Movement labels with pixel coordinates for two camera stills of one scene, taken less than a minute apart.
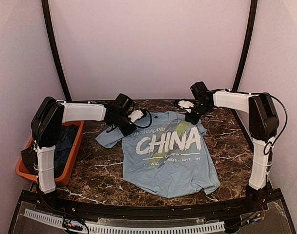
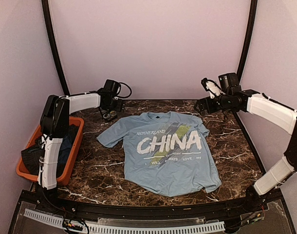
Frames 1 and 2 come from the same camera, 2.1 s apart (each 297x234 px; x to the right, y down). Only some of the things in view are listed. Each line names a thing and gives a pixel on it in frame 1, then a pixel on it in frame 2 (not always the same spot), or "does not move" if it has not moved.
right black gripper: x=194 y=120 to x=211 y=108
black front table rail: x=238 y=209 does not move
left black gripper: x=126 y=131 to x=119 y=107
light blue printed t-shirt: x=165 y=159 does not move
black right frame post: x=247 y=43 does not move
